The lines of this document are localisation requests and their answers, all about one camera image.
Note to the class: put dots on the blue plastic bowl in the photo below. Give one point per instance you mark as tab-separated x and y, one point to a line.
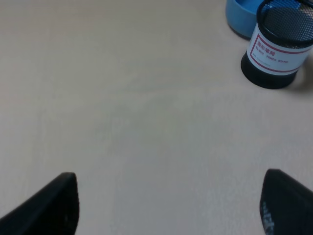
241	16

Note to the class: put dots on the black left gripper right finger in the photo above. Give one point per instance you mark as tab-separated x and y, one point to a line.
286	205

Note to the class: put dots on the black mesh pencil holder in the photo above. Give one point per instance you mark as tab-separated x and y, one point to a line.
281	42

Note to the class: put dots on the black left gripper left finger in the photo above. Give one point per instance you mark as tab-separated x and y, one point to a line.
53	210

